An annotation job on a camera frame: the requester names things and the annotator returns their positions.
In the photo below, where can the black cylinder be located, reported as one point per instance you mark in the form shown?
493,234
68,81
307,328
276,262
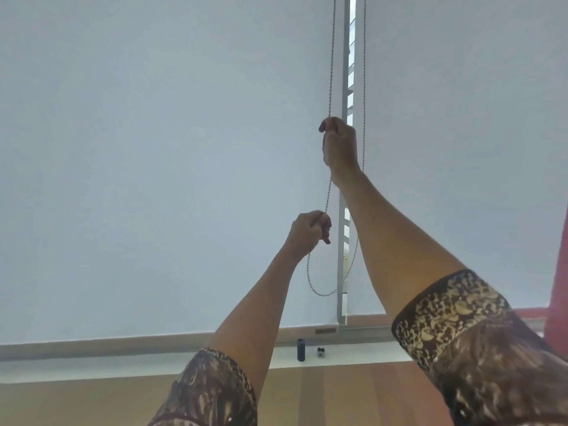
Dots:
301,350

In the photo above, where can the person's left hand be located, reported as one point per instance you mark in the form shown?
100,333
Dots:
304,232

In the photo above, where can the person's left fingers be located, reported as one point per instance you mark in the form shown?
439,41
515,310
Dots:
324,224

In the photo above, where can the wide white roller blind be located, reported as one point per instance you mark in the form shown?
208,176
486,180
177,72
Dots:
155,164

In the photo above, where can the person's left forearm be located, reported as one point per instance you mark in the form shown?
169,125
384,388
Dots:
257,314

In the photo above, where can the patterned brown right sleeve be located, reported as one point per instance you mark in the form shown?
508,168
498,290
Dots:
488,363

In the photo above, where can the patterned brown left sleeve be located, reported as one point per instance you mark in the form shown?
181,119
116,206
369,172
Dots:
208,394

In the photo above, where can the grey window frame post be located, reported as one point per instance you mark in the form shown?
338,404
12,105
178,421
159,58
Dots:
345,48

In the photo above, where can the narrow white roller blind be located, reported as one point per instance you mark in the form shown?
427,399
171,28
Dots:
461,141

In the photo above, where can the patterned brown sleeve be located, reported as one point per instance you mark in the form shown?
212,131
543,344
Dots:
488,363
208,394

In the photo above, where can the person's right fingers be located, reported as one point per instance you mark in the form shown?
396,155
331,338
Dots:
328,125

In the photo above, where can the person's right forearm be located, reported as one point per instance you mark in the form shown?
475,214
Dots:
395,243

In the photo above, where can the white window sill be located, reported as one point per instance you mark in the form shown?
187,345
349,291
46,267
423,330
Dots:
111,366

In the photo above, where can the person's right hand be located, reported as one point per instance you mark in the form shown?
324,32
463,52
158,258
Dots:
341,146

